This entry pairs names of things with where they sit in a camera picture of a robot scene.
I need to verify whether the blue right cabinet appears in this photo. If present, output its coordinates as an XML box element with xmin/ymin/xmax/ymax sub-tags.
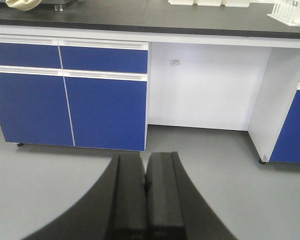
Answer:
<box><xmin>269</xmin><ymin>89</ymin><xmax>300</xmax><ymax>164</ymax></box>

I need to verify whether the white right storage bin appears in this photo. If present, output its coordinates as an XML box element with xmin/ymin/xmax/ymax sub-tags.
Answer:
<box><xmin>222</xmin><ymin>0</ymin><xmax>251</xmax><ymax>8</ymax></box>

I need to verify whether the white test tube rack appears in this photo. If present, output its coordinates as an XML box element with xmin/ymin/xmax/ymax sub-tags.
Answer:
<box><xmin>267</xmin><ymin>0</ymin><xmax>300</xmax><ymax>27</ymax></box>

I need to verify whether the blue and white lab cabinet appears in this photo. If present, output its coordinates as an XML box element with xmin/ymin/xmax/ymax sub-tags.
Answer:
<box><xmin>0</xmin><ymin>25</ymin><xmax>300</xmax><ymax>162</ymax></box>

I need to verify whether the white storage bin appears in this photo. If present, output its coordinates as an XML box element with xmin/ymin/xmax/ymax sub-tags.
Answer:
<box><xmin>222</xmin><ymin>0</ymin><xmax>251</xmax><ymax>8</ymax></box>
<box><xmin>168</xmin><ymin>0</ymin><xmax>195</xmax><ymax>6</ymax></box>
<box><xmin>195</xmin><ymin>0</ymin><xmax>223</xmax><ymax>7</ymax></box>

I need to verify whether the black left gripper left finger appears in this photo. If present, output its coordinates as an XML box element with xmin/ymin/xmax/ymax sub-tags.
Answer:
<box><xmin>26</xmin><ymin>153</ymin><xmax>147</xmax><ymax>240</ymax></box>

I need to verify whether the white left storage bin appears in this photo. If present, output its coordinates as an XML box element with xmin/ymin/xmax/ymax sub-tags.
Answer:
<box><xmin>168</xmin><ymin>0</ymin><xmax>195</xmax><ymax>6</ymax></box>

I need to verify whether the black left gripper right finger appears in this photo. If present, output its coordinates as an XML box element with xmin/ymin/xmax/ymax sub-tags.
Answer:
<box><xmin>146</xmin><ymin>152</ymin><xmax>236</xmax><ymax>240</ymax></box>

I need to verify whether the white middle storage bin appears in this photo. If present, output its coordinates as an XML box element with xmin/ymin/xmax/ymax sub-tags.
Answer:
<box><xmin>195</xmin><ymin>0</ymin><xmax>223</xmax><ymax>7</ymax></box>

